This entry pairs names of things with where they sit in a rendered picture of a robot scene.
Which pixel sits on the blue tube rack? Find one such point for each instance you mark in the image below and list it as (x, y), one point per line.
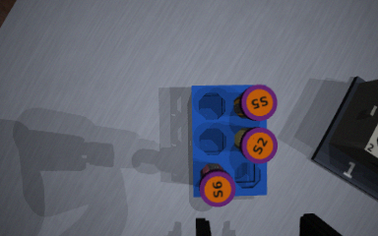
(214, 125)

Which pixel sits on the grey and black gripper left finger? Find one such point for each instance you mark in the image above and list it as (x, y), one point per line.
(203, 227)

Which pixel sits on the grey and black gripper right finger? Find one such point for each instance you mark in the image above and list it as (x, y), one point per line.
(312, 225)

